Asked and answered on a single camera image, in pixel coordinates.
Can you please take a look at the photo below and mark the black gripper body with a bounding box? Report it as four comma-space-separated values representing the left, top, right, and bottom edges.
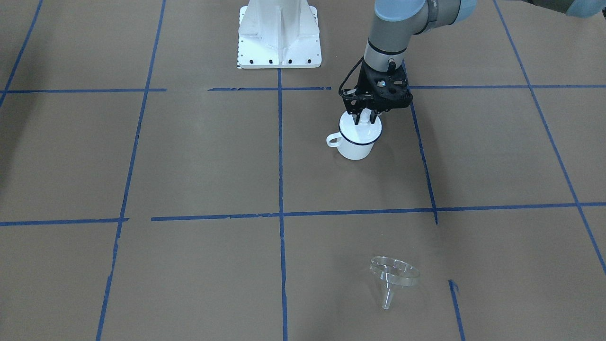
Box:
339, 61, 413, 115

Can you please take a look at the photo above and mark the white enamel cup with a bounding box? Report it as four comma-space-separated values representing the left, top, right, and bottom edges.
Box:
325, 112, 383, 160

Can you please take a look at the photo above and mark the clear glass funnel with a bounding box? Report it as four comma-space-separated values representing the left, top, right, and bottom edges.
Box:
370, 255, 421, 310

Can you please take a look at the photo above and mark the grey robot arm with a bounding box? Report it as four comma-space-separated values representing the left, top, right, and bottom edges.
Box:
339, 0, 477, 125

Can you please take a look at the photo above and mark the brown paper table cover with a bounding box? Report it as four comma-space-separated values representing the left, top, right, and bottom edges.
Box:
1, 0, 605, 341

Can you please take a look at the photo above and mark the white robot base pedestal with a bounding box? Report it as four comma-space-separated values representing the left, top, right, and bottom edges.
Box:
237, 0, 322, 69

